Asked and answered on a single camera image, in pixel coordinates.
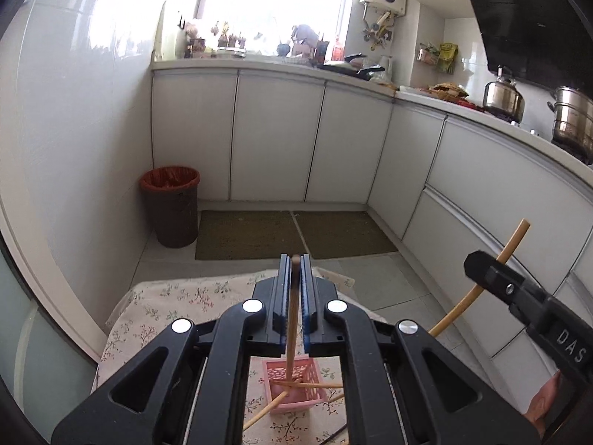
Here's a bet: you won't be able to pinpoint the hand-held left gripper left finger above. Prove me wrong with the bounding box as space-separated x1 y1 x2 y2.
51 254 294 445

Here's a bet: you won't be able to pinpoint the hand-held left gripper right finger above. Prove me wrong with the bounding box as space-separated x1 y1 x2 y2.
300 254 542 445

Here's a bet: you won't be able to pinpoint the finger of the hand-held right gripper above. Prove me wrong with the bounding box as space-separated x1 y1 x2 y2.
464 250 553 331

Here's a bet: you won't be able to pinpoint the pink plastic basket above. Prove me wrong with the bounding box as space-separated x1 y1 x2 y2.
262 357 327 415

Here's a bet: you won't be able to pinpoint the thick pale bamboo chopstick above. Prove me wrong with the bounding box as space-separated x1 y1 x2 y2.
428 219 531 338

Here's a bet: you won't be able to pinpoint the person's right hand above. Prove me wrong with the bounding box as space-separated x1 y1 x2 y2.
525 373 564 437

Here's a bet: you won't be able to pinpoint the white base cabinets under stove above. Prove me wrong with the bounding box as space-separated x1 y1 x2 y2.
368 97 593 381

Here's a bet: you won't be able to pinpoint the olive floor mat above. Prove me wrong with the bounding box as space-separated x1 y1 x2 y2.
195 210 309 261
293 211 399 259

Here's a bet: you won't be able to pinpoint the floral tablecloth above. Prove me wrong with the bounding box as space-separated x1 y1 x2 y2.
90 266 390 445

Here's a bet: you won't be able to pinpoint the brown wicker trash bin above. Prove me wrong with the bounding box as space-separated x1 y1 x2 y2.
140 165 201 248

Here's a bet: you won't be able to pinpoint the steel steamer pot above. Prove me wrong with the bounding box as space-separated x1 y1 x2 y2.
547 86 593 156

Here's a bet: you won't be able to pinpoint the steel kettle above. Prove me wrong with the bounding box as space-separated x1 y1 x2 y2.
483 66 526 123

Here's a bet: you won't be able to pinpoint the white base cabinets under window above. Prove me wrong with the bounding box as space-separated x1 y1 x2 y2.
150 67 394 205

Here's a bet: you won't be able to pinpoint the wicker food basket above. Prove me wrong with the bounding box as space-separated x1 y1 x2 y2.
428 82 468 100

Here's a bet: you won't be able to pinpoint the black frying pan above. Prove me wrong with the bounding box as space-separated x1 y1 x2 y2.
321 53 386 80

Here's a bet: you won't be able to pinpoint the frosted glass sliding door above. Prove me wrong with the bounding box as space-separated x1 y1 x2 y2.
0 232 107 445

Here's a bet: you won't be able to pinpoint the black range hood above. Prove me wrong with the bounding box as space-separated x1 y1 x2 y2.
456 0 593 91

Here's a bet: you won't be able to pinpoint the brown ornament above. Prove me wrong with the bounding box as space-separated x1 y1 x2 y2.
292 23 320 56

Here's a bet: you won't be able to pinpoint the small windowsill ornaments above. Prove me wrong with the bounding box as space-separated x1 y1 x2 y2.
183 21 248 59

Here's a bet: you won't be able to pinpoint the kitchen window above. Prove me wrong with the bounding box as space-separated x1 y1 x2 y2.
88 0 353 56

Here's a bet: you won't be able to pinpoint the wall rack with packets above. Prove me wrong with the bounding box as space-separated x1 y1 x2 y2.
417 42 459 75

